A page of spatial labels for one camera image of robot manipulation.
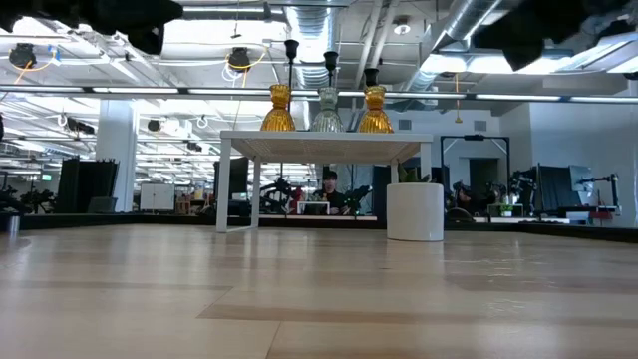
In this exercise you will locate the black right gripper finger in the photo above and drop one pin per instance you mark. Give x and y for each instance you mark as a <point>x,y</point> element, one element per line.
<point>523,27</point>
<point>522,57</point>

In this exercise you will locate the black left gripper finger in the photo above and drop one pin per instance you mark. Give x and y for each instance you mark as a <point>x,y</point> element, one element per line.
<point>139,12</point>
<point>148,40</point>

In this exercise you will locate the tall black candlestick holder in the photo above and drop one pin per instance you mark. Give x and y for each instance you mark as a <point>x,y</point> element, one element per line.
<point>291,47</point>

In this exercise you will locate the amber ribbed glass candle holder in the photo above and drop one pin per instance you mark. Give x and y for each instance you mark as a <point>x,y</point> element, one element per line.
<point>278,119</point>
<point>375,119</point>

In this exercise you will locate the medium black candlestick holder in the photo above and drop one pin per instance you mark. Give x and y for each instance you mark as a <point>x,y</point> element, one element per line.
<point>330,60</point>

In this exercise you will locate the clear ribbed glass candle holder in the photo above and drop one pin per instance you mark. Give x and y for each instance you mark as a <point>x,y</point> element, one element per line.
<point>328,119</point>

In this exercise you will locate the black background robot arm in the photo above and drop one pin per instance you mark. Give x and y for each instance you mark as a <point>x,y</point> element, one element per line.
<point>274,192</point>
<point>610,184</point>

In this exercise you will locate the long linear ceiling light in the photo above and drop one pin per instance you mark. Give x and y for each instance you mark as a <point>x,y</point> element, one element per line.
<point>199,92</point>

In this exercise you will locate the black round ceiling speaker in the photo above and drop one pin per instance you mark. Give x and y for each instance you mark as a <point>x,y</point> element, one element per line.
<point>153,124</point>

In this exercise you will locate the white building column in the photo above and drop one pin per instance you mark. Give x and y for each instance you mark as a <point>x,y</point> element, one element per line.
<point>115,154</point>

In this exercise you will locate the round ceiling smoke detector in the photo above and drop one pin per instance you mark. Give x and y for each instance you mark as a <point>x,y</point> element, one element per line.
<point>401,27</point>

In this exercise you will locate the black screen panel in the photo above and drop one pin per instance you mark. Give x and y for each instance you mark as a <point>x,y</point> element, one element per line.
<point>548,187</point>

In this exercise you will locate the white cabinet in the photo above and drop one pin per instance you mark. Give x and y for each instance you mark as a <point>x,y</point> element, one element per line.
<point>157,197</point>

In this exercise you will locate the black partition screen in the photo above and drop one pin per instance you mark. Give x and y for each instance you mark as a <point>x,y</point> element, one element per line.
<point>86,185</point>

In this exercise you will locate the black monitor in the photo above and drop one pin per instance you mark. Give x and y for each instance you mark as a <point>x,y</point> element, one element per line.
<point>240,174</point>

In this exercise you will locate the red background item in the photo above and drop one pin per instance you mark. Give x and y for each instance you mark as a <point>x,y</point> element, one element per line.
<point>600,215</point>

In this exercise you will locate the white pot with green plant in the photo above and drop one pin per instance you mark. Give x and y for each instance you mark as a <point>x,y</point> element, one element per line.
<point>414,214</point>

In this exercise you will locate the white perforated metal shelf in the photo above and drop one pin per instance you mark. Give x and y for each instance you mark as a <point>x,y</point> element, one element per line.
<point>324,135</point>

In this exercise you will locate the person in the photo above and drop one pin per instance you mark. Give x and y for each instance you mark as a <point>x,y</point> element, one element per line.
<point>331,197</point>

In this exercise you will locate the silver ventilation duct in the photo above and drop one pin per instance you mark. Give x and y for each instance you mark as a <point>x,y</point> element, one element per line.
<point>463,20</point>
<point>314,30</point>

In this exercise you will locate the black background rig frame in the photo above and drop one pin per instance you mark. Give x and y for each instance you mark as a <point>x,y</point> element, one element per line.
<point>473,137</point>

